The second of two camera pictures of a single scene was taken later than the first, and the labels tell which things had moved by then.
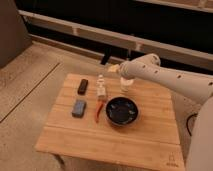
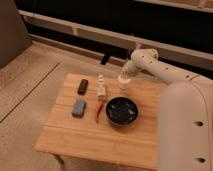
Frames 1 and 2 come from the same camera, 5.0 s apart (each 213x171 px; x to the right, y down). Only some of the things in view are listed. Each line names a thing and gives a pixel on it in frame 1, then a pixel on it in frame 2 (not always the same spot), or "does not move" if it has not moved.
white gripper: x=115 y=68 to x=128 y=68
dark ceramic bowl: x=122 y=111 does not move
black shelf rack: x=119 y=31 does not move
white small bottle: x=100 y=91 does not move
